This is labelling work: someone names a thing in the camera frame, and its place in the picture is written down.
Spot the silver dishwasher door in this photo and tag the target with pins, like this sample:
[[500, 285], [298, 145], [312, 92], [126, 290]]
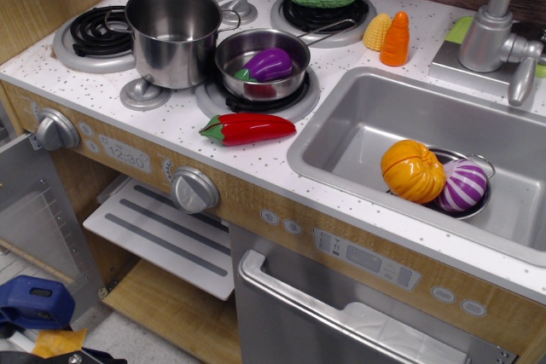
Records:
[[291, 309]]

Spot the orange toy carrot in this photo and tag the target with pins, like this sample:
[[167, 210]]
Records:
[[395, 49]]

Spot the small steel bowl in sink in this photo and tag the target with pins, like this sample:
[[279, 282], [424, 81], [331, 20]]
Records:
[[445, 156]]

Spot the silver sink basin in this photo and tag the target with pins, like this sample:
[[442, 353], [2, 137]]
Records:
[[368, 110]]

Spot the yellow toy corn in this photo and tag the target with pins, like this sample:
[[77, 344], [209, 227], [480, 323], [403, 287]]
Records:
[[376, 31]]

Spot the silver toy faucet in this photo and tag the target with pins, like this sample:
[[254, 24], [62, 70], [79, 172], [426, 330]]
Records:
[[491, 57]]

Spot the front left stove burner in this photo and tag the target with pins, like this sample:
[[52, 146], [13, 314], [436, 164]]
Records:
[[96, 41]]

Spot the grey stovetop knob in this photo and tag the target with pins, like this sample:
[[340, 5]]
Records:
[[141, 95], [238, 12]]

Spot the blue clamp tool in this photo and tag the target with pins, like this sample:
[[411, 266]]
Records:
[[32, 303]]

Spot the grey stovetop knob middle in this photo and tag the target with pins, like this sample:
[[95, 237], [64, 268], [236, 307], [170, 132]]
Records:
[[238, 12]]

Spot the yellow tape piece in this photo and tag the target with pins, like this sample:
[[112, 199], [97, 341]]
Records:
[[51, 343]]

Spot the grey stovetop knob front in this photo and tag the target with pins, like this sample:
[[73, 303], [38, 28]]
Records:
[[141, 95]]

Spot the left silver oven dial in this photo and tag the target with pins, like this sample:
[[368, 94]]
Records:
[[55, 130]]

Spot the small steel pan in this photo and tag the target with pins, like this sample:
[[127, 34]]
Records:
[[236, 50]]

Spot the purple striped toy onion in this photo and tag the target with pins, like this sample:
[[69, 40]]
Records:
[[464, 188]]

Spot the silver oven dial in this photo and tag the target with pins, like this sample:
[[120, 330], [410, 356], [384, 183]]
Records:
[[192, 191], [55, 130]]

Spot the right silver oven dial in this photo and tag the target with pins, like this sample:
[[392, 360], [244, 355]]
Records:
[[192, 191]]

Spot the red toy chili pepper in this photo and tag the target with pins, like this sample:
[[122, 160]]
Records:
[[236, 129]]

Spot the purple toy eggplant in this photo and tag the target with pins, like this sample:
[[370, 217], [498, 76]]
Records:
[[266, 65]]

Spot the open oven door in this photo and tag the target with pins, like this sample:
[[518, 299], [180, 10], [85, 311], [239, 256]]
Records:
[[40, 233]]

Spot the orange toy pumpkin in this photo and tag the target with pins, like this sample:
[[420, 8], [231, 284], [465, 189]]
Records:
[[413, 172]]

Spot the white oven rack shelf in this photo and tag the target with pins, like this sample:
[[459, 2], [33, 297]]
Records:
[[145, 222]]

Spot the tall steel pot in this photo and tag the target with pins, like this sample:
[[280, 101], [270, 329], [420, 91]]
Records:
[[173, 42]]

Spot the back right stove burner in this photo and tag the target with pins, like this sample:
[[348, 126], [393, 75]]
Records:
[[324, 28]]

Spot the front right stove burner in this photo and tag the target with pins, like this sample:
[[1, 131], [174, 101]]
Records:
[[214, 99]]

